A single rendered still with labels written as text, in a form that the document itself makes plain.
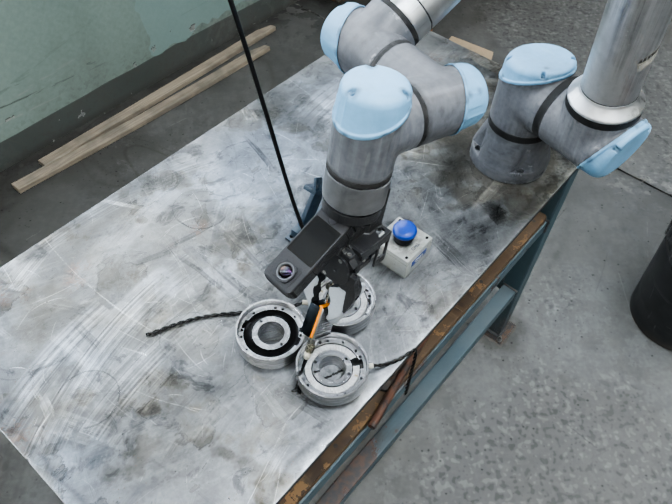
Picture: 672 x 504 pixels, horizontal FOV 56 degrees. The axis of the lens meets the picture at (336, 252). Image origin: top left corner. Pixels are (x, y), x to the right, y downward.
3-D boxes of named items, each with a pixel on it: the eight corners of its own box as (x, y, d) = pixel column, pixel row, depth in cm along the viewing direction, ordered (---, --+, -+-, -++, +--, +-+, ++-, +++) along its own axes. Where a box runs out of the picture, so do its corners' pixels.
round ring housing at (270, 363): (225, 360, 94) (222, 346, 91) (254, 305, 100) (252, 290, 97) (290, 383, 92) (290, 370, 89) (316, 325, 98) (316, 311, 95)
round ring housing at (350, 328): (374, 285, 103) (376, 270, 100) (373, 341, 97) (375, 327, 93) (310, 282, 103) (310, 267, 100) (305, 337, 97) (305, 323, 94)
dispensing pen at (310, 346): (279, 383, 89) (317, 277, 84) (297, 376, 92) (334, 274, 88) (291, 391, 88) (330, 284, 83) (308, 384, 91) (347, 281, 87)
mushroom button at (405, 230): (404, 259, 104) (407, 240, 100) (385, 247, 105) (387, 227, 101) (418, 245, 105) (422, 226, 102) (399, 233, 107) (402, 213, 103)
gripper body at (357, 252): (385, 263, 83) (404, 195, 75) (342, 297, 78) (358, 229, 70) (342, 232, 86) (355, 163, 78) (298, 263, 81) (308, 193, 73)
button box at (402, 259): (404, 279, 104) (408, 261, 100) (371, 256, 107) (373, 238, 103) (433, 250, 108) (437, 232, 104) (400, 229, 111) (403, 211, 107)
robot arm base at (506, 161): (495, 120, 130) (507, 80, 122) (561, 154, 124) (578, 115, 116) (454, 158, 122) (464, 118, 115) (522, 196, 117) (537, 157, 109)
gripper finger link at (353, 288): (359, 313, 82) (364, 264, 76) (351, 320, 81) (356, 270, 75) (332, 295, 84) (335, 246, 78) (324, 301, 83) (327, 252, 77)
